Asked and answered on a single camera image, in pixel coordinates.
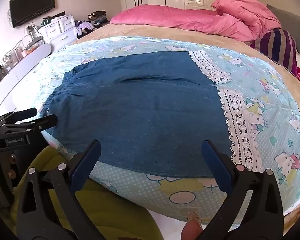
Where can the grey padded headboard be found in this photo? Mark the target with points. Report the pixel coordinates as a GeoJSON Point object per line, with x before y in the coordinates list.
{"type": "Point", "coordinates": [297, 25]}

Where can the blue denim pants lace trim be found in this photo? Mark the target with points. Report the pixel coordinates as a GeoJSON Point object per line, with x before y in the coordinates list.
{"type": "Point", "coordinates": [140, 110]}

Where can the pink duvet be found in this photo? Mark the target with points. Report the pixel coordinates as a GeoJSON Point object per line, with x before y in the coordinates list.
{"type": "Point", "coordinates": [165, 17]}

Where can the white rounded bed bench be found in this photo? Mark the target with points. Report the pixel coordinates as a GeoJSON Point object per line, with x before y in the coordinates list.
{"type": "Point", "coordinates": [27, 65]}

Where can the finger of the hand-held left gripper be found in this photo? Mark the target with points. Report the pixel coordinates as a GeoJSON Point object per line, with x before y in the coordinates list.
{"type": "Point", "coordinates": [22, 113]}
{"type": "Point", "coordinates": [40, 123]}

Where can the black wall television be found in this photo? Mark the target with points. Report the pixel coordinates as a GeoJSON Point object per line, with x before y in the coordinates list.
{"type": "Point", "coordinates": [32, 5]}

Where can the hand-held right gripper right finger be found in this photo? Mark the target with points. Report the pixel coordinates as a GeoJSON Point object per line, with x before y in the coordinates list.
{"type": "Point", "coordinates": [215, 162]}

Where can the person's yellow-green clothing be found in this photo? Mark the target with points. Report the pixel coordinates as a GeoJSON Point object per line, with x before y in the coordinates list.
{"type": "Point", "coordinates": [115, 205]}

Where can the person's right hand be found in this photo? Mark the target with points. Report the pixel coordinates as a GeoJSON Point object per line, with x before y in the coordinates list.
{"type": "Point", "coordinates": [190, 230]}

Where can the white drawer cabinet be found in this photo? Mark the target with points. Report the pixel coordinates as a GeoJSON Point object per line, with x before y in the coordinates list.
{"type": "Point", "coordinates": [57, 30]}

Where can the pile of mixed clothes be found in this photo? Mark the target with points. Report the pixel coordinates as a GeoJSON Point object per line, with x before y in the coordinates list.
{"type": "Point", "coordinates": [97, 17]}

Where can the clear plastic organizer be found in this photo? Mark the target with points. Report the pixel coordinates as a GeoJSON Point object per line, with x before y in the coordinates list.
{"type": "Point", "coordinates": [17, 52]}

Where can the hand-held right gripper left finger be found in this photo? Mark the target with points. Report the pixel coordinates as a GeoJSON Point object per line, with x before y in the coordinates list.
{"type": "Point", "coordinates": [86, 160]}

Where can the striped pillow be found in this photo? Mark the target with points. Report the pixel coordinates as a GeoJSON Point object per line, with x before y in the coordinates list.
{"type": "Point", "coordinates": [277, 45]}

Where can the light blue cartoon cat blanket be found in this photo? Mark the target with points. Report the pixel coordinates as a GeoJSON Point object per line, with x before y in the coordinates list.
{"type": "Point", "coordinates": [265, 97]}

